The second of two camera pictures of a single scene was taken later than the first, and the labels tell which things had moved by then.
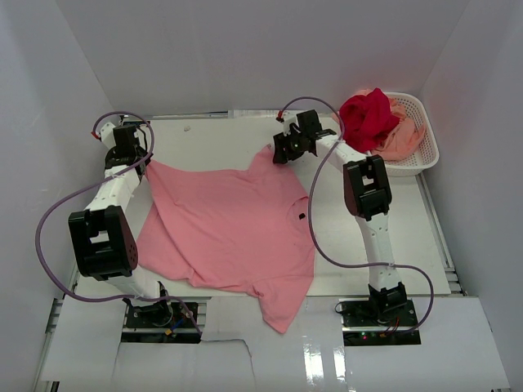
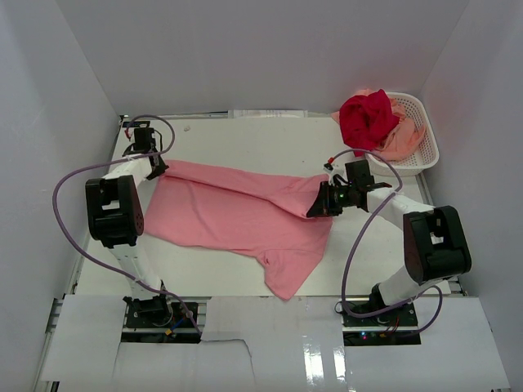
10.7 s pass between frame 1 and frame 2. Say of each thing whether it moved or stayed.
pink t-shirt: moved
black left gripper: moved
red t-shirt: stayed
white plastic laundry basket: stayed
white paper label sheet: stayed
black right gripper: moved
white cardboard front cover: stayed
